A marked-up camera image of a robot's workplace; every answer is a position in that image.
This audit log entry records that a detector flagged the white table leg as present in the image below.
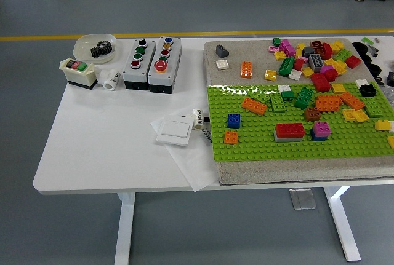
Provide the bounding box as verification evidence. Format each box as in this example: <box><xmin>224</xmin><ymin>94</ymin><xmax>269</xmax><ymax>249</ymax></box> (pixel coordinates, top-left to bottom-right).
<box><xmin>114</xmin><ymin>191</ymin><xmax>136</xmax><ymax>265</ymax></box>
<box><xmin>323</xmin><ymin>186</ymin><xmax>361</xmax><ymax>262</ymax></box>

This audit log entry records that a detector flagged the light green two-by-four brick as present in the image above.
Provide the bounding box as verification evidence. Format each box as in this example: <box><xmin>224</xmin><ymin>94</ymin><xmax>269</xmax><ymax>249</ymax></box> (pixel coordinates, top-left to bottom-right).
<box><xmin>334</xmin><ymin>49</ymin><xmax>352</xmax><ymax>62</ymax></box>
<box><xmin>363</xmin><ymin>96</ymin><xmax>392</xmax><ymax>118</ymax></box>
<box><xmin>251</xmin><ymin>89</ymin><xmax>275</xmax><ymax>103</ymax></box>

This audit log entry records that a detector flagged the metal floor plate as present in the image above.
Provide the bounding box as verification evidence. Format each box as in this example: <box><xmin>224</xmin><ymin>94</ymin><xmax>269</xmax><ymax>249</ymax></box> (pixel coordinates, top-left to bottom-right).
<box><xmin>289</xmin><ymin>188</ymin><xmax>317</xmax><ymax>210</ymax></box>

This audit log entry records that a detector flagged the light green two-by-three brick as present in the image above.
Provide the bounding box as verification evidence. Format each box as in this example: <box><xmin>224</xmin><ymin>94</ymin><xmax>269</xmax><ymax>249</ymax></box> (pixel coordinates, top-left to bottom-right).
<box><xmin>269</xmin><ymin>90</ymin><xmax>287</xmax><ymax>114</ymax></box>

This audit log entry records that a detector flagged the cream red-green switch box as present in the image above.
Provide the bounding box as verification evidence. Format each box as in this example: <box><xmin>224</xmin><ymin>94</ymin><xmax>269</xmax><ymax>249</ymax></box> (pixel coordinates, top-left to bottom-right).
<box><xmin>58</xmin><ymin>57</ymin><xmax>97</xmax><ymax>90</ymax></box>

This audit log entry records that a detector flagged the red tall brick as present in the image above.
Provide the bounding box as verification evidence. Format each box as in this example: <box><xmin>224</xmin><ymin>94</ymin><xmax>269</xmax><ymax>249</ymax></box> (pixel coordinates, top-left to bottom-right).
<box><xmin>316</xmin><ymin>43</ymin><xmax>334</xmax><ymax>60</ymax></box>

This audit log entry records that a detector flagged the white paper sheet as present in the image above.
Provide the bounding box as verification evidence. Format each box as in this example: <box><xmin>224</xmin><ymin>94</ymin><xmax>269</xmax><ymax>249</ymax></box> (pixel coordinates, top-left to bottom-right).
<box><xmin>150</xmin><ymin>105</ymin><xmax>221</xmax><ymax>192</ymax></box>

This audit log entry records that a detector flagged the orange two-by-four brick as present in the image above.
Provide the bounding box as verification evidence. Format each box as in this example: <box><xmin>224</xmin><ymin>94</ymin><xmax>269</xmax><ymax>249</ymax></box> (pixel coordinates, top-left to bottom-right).
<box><xmin>339</xmin><ymin>92</ymin><xmax>366</xmax><ymax>111</ymax></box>
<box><xmin>239</xmin><ymin>61</ymin><xmax>254</xmax><ymax>80</ymax></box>
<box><xmin>314</xmin><ymin>94</ymin><xmax>343</xmax><ymax>113</ymax></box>
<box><xmin>241</xmin><ymin>97</ymin><xmax>268</xmax><ymax>116</ymax></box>

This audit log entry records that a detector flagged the blue two-by-two brick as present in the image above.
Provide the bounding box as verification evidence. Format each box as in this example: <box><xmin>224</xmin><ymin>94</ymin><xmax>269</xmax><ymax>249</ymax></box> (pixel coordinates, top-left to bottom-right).
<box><xmin>310</xmin><ymin>129</ymin><xmax>328</xmax><ymax>142</ymax></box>
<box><xmin>227</xmin><ymin>113</ymin><xmax>242</xmax><ymax>129</ymax></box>

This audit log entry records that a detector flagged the grey two-by-four brick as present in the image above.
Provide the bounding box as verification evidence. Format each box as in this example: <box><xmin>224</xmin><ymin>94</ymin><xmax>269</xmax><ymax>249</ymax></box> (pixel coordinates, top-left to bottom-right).
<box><xmin>273</xmin><ymin>129</ymin><xmax>304</xmax><ymax>143</ymax></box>
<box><xmin>308</xmin><ymin>54</ymin><xmax>324</xmax><ymax>72</ymax></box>

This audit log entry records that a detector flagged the green studded baseplate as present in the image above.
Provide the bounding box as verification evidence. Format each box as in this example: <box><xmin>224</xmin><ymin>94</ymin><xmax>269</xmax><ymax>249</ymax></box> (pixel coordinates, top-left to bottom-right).
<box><xmin>207</xmin><ymin>82</ymin><xmax>394</xmax><ymax>163</ymax></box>

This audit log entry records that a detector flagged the large red brick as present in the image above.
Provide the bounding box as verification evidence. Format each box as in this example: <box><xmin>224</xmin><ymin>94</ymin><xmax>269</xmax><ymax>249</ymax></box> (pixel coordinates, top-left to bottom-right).
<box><xmin>310</xmin><ymin>73</ymin><xmax>339</xmax><ymax>92</ymax></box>

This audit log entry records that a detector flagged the dark grey slope brick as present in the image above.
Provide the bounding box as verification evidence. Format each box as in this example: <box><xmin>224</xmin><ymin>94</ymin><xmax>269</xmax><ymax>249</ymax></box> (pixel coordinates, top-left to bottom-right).
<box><xmin>215</xmin><ymin>44</ymin><xmax>231</xmax><ymax>58</ymax></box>

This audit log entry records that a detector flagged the brown two-by-two brick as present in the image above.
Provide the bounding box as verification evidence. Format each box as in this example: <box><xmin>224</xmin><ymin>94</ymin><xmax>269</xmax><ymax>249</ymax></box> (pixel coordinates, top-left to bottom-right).
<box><xmin>304</xmin><ymin>106</ymin><xmax>322</xmax><ymax>122</ymax></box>

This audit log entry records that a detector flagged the orange two-by-two brick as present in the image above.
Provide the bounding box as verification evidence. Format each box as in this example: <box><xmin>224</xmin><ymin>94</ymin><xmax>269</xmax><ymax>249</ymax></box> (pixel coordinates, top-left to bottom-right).
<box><xmin>223</xmin><ymin>130</ymin><xmax>239</xmax><ymax>145</ymax></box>

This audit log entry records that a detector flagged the yellow two-by-four brick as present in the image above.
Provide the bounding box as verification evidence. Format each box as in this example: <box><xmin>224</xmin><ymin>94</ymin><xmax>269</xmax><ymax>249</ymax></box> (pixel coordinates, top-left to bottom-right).
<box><xmin>323</xmin><ymin>58</ymin><xmax>348</xmax><ymax>75</ymax></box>

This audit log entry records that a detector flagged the grey four-button control box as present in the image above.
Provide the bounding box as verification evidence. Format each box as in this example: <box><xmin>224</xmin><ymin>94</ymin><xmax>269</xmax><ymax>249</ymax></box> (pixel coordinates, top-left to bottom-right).
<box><xmin>122</xmin><ymin>39</ymin><xmax>157</xmax><ymax>90</ymax></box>

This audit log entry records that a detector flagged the white label with black print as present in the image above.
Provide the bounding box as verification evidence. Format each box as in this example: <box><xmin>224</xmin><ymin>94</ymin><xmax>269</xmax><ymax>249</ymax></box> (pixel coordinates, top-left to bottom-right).
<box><xmin>201</xmin><ymin>125</ymin><xmax>214</xmax><ymax>148</ymax></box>

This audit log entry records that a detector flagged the dark green two-by-four brick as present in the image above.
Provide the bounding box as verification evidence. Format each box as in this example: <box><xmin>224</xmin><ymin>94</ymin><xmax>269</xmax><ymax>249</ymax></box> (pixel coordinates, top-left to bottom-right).
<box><xmin>278</xmin><ymin>57</ymin><xmax>296</xmax><ymax>77</ymax></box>
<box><xmin>293</xmin><ymin>87</ymin><xmax>314</xmax><ymax>110</ymax></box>

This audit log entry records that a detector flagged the red two-by-four brick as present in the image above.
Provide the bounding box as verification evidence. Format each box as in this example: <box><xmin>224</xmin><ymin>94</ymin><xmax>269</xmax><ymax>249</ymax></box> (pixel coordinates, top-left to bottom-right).
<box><xmin>275</xmin><ymin>122</ymin><xmax>306</xmax><ymax>138</ymax></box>

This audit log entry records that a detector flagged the small white labelled pipe fitting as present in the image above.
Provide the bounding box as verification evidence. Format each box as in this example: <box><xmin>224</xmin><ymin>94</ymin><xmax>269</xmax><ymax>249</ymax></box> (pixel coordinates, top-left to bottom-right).
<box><xmin>192</xmin><ymin>108</ymin><xmax>204</xmax><ymax>130</ymax></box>

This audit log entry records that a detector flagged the white oval dish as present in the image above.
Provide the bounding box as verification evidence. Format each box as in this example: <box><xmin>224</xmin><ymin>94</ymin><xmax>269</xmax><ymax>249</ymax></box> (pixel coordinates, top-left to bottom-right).
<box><xmin>73</xmin><ymin>33</ymin><xmax>118</xmax><ymax>65</ymax></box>

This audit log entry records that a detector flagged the grey emergency-stop control box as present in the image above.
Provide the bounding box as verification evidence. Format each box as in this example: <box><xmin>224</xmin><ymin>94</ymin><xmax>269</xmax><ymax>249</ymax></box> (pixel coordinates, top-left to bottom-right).
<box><xmin>147</xmin><ymin>36</ymin><xmax>182</xmax><ymax>95</ymax></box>

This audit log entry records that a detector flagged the black two-by-two brick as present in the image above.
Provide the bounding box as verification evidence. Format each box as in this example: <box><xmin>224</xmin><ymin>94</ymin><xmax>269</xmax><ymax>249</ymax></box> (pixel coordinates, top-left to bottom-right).
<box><xmin>359</xmin><ymin>84</ymin><xmax>377</xmax><ymax>98</ymax></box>

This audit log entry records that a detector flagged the white pipe tee fitting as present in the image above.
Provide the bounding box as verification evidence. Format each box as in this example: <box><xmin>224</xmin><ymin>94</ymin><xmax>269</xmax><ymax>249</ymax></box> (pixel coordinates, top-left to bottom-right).
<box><xmin>95</xmin><ymin>68</ymin><xmax>121</xmax><ymax>92</ymax></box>

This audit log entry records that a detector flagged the black gear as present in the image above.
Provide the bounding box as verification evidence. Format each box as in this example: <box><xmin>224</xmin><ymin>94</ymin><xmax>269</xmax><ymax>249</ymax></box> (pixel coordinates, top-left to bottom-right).
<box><xmin>90</xmin><ymin>41</ymin><xmax>114</xmax><ymax>60</ymax></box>

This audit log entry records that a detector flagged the white wall switch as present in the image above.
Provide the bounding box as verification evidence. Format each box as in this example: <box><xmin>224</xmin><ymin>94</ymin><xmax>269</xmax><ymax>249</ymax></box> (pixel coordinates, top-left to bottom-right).
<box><xmin>156</xmin><ymin>117</ymin><xmax>193</xmax><ymax>148</ymax></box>

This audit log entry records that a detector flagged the grey-brown mat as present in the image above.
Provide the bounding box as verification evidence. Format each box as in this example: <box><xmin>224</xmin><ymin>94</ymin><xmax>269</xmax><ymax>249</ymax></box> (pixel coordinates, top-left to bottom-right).
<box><xmin>203</xmin><ymin>38</ymin><xmax>394</xmax><ymax>186</ymax></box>

